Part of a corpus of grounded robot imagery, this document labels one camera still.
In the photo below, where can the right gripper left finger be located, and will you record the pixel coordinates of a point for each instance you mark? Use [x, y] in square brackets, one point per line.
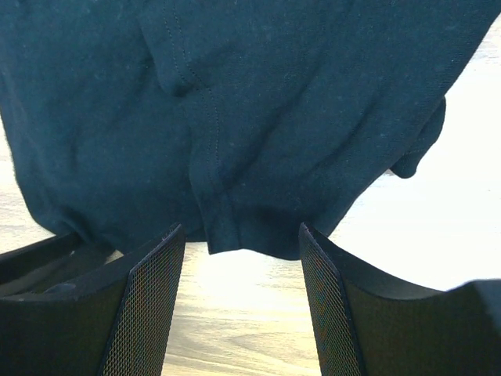
[67, 310]

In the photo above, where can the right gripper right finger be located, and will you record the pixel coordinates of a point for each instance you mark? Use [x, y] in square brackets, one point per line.
[368, 322]

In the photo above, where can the black t shirt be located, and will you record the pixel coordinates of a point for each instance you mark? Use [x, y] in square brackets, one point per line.
[238, 119]

